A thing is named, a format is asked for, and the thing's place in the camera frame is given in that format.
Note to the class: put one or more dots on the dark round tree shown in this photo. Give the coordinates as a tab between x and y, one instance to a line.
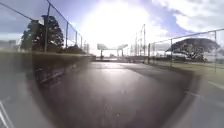
41	35

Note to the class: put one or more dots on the wide flat-crowned tree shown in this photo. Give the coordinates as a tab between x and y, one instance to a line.
193	46

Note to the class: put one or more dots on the tall pole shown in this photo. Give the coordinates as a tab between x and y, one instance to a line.
144	40

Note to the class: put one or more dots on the dark asphalt path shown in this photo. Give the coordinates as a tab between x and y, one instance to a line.
113	93

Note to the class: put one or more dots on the white shelter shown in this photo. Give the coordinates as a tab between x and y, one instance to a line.
111	47

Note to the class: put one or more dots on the green grass strip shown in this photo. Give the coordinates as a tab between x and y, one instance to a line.
203	71

